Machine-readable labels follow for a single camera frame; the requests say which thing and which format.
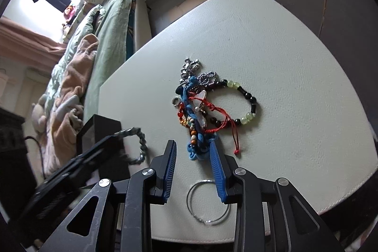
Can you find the pink fleece blanket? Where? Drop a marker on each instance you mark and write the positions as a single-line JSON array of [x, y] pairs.
[[66, 117]]

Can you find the black jewelry box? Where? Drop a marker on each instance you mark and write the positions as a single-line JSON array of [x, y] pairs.
[[96, 140]]

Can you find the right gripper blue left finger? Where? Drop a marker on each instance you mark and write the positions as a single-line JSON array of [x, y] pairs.
[[116, 216]]

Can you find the bed with green sheet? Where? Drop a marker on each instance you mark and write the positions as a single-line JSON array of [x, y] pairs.
[[115, 32]]

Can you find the thin silver bangle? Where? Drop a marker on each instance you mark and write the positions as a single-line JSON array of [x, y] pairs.
[[203, 204]]

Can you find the pink left curtain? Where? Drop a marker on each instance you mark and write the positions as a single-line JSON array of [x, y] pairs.
[[21, 44]]

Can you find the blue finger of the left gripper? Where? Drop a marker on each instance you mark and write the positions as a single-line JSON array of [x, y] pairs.
[[67, 181]]

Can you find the light green floral quilt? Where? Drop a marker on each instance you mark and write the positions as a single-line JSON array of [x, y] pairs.
[[85, 27]]

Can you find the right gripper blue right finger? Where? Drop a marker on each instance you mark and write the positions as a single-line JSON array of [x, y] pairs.
[[271, 215]]

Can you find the beige plush toy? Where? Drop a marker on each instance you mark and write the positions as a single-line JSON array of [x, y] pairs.
[[38, 115]]

